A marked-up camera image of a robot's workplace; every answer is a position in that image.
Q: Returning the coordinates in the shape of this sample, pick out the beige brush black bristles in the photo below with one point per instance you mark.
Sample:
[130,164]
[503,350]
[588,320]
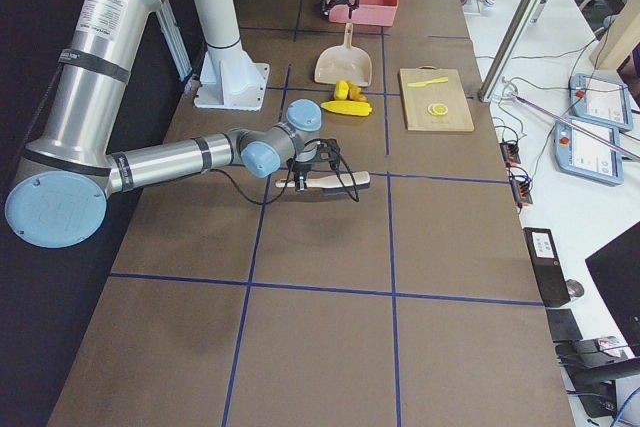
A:
[330,184]

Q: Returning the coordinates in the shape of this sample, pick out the yellow corn cob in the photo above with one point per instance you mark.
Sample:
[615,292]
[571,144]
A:
[348,107]

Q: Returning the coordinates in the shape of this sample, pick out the beige plastic dustpan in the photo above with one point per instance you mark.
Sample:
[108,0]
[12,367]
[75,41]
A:
[344,62]

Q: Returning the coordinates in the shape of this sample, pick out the yellow lemon fruit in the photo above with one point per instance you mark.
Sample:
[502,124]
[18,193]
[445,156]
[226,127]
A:
[341,90]

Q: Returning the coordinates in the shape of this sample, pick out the brown ginger root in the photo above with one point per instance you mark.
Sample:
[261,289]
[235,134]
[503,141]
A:
[355,93]

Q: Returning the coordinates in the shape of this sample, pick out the pink plastic bin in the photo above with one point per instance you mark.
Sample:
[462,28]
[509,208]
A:
[370,12]

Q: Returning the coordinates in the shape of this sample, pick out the wooden cutting board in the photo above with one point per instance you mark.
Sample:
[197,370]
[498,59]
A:
[416,100]

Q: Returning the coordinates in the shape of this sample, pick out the lemon slice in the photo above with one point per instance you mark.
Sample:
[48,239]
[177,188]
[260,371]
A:
[437,109]

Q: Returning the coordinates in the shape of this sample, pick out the yellow plastic knife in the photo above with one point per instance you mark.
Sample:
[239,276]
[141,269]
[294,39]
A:
[424,83]

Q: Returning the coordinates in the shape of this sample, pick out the orange connector block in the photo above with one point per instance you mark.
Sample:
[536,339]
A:
[521,185]

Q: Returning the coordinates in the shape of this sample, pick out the near teach pendant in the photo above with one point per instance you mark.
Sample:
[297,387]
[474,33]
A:
[581,155]

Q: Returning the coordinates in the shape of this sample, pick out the teach pendant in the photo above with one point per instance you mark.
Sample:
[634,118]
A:
[600,100]
[581,155]

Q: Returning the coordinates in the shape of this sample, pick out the black box with label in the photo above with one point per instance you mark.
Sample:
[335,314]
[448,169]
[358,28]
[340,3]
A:
[546,266]

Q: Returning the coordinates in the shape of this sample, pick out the far teach pendant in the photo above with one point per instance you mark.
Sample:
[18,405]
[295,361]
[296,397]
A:
[600,100]

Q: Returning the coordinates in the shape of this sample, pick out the black monitor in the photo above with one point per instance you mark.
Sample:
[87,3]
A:
[614,270]

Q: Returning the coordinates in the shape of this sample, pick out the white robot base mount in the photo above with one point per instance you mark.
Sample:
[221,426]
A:
[229,78]

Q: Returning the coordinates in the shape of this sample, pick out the aluminium frame post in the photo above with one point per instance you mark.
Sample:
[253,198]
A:
[515,30]

